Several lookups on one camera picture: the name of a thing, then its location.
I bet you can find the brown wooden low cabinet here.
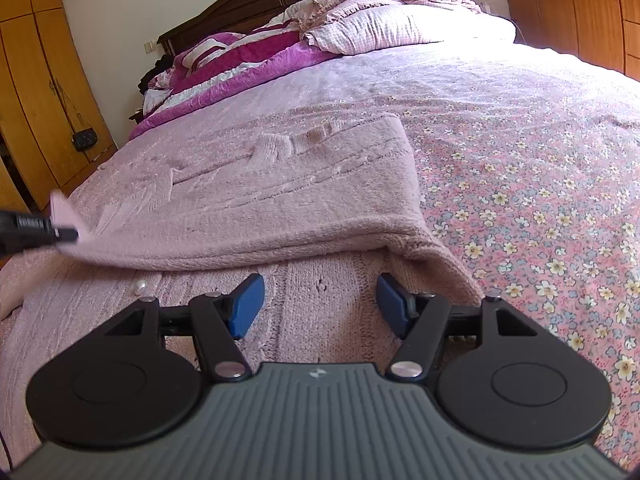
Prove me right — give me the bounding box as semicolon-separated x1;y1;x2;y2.
508;0;640;79

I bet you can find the magenta white striped quilt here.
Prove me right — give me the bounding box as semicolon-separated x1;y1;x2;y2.
129;20;336;140

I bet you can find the yellow wooden wardrobe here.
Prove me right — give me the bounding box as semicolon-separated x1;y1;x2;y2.
1;0;116;211

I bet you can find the pink cable-knit cardigan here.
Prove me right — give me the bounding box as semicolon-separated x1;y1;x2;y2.
0;112;484;470

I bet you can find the black clothes pile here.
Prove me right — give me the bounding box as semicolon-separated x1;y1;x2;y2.
138;54;174;94

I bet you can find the pink floral bed sheet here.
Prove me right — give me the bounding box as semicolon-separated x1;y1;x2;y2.
0;41;640;470

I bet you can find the pink ruffled blanket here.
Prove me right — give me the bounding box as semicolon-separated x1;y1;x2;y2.
262;0;516;55

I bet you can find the dark wooden nightstand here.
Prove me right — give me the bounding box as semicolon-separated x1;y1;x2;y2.
129;110;144;124

